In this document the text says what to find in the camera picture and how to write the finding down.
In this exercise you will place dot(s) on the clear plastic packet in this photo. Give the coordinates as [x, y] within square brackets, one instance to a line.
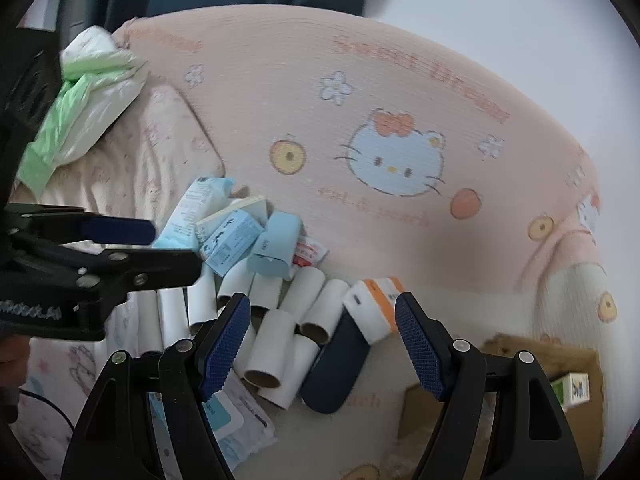
[240, 425]

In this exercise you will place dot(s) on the cream paper box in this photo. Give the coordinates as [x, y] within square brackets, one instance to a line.
[240, 208]

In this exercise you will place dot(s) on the pile of white cardboard tubes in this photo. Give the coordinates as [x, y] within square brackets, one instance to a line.
[272, 345]

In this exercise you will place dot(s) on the pink cat print blanket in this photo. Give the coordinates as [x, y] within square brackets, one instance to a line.
[300, 110]

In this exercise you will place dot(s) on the brown cardboard box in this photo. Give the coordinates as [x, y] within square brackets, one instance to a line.
[575, 360]

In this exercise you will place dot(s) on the plain light blue box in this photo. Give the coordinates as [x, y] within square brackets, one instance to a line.
[275, 250]

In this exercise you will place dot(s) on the red and white sachet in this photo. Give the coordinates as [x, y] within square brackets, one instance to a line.
[310, 252]

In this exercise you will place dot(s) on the dark blue glasses case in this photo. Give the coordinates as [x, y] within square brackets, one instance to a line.
[332, 375]

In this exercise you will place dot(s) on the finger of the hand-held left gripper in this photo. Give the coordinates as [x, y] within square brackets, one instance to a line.
[120, 231]
[150, 267]

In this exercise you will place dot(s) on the pale pink printed sheet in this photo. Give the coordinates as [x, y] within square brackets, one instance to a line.
[150, 160]

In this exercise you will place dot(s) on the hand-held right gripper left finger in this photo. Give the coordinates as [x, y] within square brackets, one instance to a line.
[225, 345]

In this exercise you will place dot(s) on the orange and white box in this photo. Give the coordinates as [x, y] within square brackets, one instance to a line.
[370, 315]

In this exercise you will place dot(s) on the small green and white box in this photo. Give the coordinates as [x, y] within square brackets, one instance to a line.
[572, 390]

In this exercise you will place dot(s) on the light blue printed box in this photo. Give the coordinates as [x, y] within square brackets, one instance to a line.
[232, 245]

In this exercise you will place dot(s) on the green and white plastic bag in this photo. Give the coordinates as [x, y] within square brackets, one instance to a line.
[85, 105]

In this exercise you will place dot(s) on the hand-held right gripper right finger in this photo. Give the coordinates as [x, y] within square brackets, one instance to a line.
[420, 345]

